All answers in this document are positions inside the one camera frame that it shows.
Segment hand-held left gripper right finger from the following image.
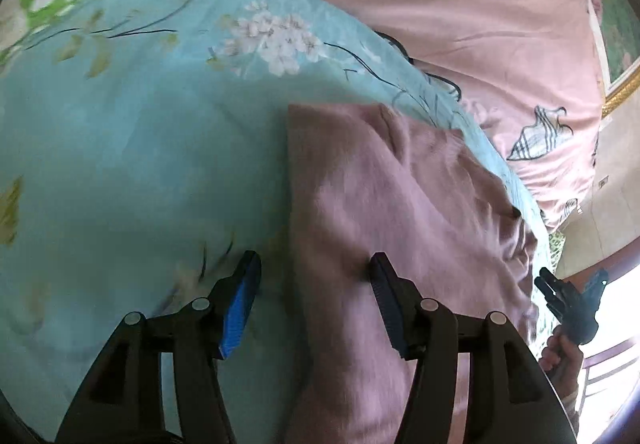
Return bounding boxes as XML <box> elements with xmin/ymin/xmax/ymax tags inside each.
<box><xmin>369</xmin><ymin>252</ymin><xmax>579</xmax><ymax>444</ymax></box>

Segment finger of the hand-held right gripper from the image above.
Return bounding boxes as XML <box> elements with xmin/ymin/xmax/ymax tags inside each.
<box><xmin>534</xmin><ymin>275</ymin><xmax>563</xmax><ymax>320</ymax></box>
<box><xmin>541</xmin><ymin>267</ymin><xmax>572</xmax><ymax>300</ymax></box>

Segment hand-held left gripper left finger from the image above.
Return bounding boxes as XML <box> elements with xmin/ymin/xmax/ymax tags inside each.
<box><xmin>54</xmin><ymin>250</ymin><xmax>262</xmax><ymax>444</ymax></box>

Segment mauve knit garment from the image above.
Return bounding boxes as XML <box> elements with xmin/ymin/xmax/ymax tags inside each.
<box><xmin>280</xmin><ymin>103</ymin><xmax>540</xmax><ymax>444</ymax></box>

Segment person's right hand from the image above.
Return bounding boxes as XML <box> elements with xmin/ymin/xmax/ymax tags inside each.
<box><xmin>539</xmin><ymin>325</ymin><xmax>585</xmax><ymax>397</ymax></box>

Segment green leaf patterned cloth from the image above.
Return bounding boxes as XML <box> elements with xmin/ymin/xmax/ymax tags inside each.
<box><xmin>547</xmin><ymin>231</ymin><xmax>567</xmax><ymax>266</ymax></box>

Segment dark red wooden furniture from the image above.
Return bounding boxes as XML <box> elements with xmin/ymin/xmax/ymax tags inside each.
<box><xmin>579</xmin><ymin>341</ymin><xmax>640</xmax><ymax>412</ymax></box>

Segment teal floral blanket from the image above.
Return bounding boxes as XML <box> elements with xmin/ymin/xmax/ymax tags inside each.
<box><xmin>0</xmin><ymin>0</ymin><xmax>551</xmax><ymax>444</ymax></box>

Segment gold framed floral picture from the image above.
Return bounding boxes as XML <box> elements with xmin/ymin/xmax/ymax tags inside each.
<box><xmin>562</xmin><ymin>0</ymin><xmax>640</xmax><ymax>119</ymax></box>

